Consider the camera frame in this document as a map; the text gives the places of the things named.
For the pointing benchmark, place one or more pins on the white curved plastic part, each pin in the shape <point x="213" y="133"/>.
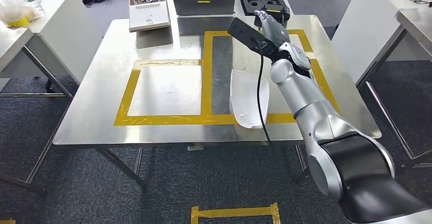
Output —
<point x="244" y="97"/>

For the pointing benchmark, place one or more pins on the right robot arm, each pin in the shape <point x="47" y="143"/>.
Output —
<point x="303" y="91"/>

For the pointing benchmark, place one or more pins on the stainless steel workbench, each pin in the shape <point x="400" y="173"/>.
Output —
<point x="101" y="80"/>

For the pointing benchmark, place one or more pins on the white floor outlet box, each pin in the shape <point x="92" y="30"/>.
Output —
<point x="195" y="147"/>

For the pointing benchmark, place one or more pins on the black foam tool case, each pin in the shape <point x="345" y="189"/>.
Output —
<point x="251" y="3"/>

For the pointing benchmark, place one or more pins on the flat white box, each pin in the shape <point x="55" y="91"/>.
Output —
<point x="148" y="16"/>

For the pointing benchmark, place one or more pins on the yellow floor tape square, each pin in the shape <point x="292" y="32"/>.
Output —
<point x="233" y="212"/>

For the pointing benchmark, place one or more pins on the black handheld device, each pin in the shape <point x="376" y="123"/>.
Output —
<point x="276" y="7"/>

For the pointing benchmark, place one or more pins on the white desk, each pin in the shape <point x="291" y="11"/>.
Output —
<point x="67" y="30"/>
<point x="364" y="30"/>

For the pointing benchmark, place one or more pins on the steel leg table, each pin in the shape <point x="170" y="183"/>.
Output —
<point x="13" y="43"/>
<point x="416" y="23"/>

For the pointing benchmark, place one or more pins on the clear plastic bag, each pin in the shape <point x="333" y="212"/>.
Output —
<point x="17" y="10"/>

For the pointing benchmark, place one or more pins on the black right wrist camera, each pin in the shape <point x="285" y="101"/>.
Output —
<point x="246" y="33"/>

